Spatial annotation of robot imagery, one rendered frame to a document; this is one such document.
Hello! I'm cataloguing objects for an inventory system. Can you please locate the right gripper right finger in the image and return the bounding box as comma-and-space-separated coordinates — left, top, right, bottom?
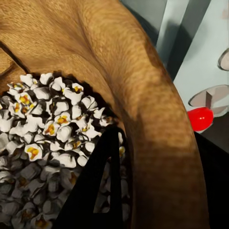
194, 132, 229, 229

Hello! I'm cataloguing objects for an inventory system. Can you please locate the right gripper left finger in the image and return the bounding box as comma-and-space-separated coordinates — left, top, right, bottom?
51, 127, 124, 229

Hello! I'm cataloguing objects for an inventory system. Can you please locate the microwave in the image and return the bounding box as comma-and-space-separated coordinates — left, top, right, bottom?
119, 0, 229, 132

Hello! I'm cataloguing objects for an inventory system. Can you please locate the popcorn bag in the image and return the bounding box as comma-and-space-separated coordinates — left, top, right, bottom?
0, 0, 210, 229

